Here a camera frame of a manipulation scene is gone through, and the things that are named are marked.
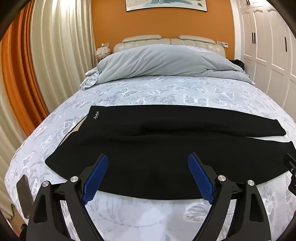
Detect white bedside ornament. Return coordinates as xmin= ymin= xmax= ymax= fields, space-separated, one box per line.
xmin=96 ymin=46 xmax=111 ymax=61

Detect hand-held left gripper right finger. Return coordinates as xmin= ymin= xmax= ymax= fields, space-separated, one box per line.
xmin=188 ymin=152 xmax=271 ymax=241

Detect grey duvet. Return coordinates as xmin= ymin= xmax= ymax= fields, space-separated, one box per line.
xmin=80 ymin=44 xmax=253 ymax=90

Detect cream leather headboard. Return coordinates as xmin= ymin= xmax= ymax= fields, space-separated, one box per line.
xmin=113 ymin=35 xmax=226 ymax=58

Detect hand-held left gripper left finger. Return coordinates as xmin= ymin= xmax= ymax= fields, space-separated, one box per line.
xmin=26 ymin=153 xmax=109 ymax=241

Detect black pants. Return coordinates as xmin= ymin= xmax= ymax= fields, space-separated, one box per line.
xmin=45 ymin=105 xmax=296 ymax=200

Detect orange curtain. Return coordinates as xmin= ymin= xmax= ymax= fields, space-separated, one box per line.
xmin=1 ymin=3 xmax=50 ymax=137

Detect cream curtain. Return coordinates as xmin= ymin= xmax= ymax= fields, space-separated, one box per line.
xmin=0 ymin=76 xmax=29 ymax=209
xmin=30 ymin=0 xmax=96 ymax=112

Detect white wardrobe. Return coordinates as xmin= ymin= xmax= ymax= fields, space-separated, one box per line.
xmin=231 ymin=0 xmax=296 ymax=109

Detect black bag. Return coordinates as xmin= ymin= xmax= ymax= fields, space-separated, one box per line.
xmin=230 ymin=59 xmax=245 ymax=70

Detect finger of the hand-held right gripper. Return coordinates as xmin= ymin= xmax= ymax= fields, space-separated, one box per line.
xmin=283 ymin=153 xmax=296 ymax=172

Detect butterfly print bed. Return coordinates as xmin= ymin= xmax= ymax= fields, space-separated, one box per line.
xmin=5 ymin=45 xmax=296 ymax=241

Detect framed wall picture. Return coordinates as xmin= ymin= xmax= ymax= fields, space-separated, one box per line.
xmin=125 ymin=0 xmax=208 ymax=12

